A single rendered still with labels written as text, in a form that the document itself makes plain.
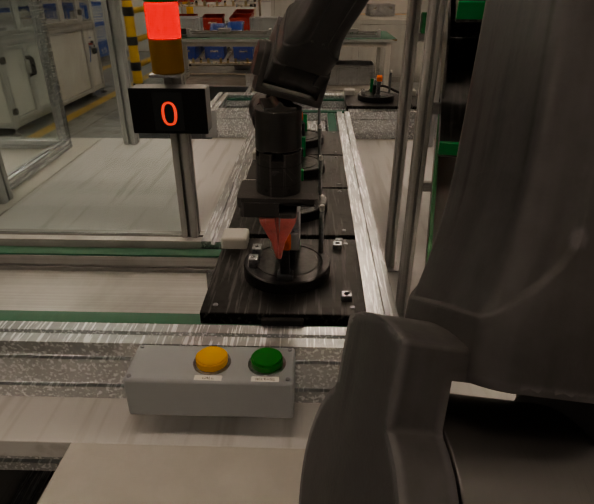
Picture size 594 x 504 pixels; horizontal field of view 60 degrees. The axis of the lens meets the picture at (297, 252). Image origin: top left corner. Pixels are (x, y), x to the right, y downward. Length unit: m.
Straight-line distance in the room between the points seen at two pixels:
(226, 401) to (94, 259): 0.45
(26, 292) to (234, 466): 0.50
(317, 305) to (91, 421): 0.35
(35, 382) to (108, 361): 0.13
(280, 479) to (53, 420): 0.33
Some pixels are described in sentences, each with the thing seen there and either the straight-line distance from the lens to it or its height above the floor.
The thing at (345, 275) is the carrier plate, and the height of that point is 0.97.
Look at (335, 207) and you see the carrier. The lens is 1.07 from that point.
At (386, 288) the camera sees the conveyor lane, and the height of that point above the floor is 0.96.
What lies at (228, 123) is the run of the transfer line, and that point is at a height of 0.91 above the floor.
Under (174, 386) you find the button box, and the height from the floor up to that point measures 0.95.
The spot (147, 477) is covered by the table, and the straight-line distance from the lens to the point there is 0.70.
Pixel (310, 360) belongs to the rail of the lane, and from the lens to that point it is 0.72.
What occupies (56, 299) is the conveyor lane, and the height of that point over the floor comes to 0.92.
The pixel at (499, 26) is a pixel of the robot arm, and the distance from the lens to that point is 0.20.
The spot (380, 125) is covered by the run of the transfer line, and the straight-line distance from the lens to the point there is 1.97.
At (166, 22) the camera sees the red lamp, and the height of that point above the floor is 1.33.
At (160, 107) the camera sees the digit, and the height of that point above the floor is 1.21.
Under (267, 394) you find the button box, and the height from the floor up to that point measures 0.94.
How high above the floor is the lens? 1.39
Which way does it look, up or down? 28 degrees down
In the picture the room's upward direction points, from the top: straight up
